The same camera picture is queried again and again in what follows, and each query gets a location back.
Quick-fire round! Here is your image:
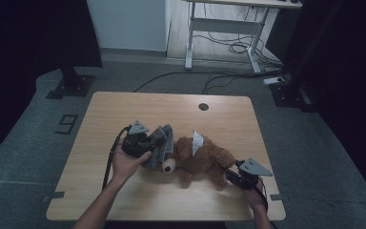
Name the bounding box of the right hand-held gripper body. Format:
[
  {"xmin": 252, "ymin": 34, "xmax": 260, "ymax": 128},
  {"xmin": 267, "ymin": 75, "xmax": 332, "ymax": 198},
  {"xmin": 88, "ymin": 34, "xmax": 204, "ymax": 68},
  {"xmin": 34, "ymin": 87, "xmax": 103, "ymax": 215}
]
[{"xmin": 232, "ymin": 157, "xmax": 274, "ymax": 191}]

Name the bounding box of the brown plush teddy bear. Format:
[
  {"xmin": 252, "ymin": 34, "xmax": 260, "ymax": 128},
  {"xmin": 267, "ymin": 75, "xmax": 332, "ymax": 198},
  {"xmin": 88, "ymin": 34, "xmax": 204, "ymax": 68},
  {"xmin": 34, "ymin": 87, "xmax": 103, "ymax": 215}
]
[{"xmin": 161, "ymin": 130, "xmax": 236, "ymax": 191}]

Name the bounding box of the person's right hand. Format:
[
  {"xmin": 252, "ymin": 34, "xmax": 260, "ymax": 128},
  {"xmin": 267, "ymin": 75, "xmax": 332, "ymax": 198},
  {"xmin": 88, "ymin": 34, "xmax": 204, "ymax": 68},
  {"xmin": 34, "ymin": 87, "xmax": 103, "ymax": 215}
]
[{"xmin": 242, "ymin": 178, "xmax": 270, "ymax": 208}]

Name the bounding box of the person's left hand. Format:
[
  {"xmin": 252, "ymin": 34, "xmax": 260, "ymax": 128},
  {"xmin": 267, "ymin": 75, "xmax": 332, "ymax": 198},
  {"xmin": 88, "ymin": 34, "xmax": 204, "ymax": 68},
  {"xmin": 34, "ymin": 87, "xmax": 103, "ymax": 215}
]
[{"xmin": 112, "ymin": 146, "xmax": 153, "ymax": 187}]

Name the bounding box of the long black floor cable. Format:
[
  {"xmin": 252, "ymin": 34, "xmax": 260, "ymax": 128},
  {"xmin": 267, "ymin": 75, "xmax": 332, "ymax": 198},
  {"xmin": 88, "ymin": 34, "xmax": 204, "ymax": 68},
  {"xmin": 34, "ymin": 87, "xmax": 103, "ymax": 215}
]
[{"xmin": 132, "ymin": 70, "xmax": 284, "ymax": 94}]

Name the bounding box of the white desk frame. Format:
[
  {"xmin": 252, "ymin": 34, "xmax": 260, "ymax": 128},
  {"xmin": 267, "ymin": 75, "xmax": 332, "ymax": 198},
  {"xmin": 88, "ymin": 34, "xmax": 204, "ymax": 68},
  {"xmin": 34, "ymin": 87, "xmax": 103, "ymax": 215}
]
[{"xmin": 184, "ymin": 0, "xmax": 303, "ymax": 74}]

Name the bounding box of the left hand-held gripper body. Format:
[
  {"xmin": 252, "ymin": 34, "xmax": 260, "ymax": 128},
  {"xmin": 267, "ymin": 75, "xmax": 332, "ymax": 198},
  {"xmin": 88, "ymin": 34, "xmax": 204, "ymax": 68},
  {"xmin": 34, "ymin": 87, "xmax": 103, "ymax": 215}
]
[{"xmin": 121, "ymin": 120, "xmax": 156, "ymax": 158}]

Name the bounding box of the grey tape strip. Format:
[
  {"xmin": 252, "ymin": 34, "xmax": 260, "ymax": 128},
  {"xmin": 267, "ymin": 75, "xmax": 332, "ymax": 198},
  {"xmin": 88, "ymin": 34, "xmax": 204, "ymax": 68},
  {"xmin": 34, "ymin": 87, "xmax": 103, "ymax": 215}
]
[
  {"xmin": 270, "ymin": 193, "xmax": 290, "ymax": 202},
  {"xmin": 42, "ymin": 191, "xmax": 66, "ymax": 202}
]

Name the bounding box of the white partition panel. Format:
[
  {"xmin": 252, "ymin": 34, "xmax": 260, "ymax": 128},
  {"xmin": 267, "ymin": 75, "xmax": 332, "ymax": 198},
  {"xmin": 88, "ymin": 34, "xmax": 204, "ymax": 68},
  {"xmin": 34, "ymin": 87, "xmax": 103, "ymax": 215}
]
[{"xmin": 86, "ymin": 0, "xmax": 172, "ymax": 52}]

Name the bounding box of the black stand base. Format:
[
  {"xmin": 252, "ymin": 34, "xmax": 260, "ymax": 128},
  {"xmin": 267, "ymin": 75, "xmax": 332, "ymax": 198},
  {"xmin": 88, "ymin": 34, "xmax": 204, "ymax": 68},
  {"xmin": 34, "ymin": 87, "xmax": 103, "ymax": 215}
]
[
  {"xmin": 270, "ymin": 80, "xmax": 318, "ymax": 113},
  {"xmin": 46, "ymin": 66, "xmax": 96, "ymax": 100}
]

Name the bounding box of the tangle of black cables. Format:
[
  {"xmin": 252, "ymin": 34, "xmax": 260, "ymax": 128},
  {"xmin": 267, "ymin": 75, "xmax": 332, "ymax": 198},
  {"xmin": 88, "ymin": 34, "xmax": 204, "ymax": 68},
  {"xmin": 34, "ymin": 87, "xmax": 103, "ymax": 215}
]
[{"xmin": 193, "ymin": 6, "xmax": 284, "ymax": 70}]

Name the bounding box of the black curtain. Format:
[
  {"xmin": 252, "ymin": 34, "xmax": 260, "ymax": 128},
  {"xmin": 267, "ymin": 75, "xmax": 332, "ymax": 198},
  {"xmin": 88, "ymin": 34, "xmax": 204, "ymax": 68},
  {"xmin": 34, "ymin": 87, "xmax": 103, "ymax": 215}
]
[
  {"xmin": 0, "ymin": 0, "xmax": 103, "ymax": 168},
  {"xmin": 280, "ymin": 0, "xmax": 366, "ymax": 206}
]

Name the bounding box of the white power strip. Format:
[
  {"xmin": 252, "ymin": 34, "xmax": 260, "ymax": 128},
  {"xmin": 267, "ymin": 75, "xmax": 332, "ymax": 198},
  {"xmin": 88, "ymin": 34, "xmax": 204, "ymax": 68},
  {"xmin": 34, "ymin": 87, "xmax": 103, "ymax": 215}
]
[{"xmin": 262, "ymin": 76, "xmax": 285, "ymax": 86}]

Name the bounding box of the left hand-held gripper black cable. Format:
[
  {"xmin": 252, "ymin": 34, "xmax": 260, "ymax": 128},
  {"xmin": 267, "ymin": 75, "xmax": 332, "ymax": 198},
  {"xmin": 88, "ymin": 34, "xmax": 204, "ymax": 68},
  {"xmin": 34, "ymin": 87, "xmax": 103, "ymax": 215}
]
[{"xmin": 101, "ymin": 125, "xmax": 132, "ymax": 192}]

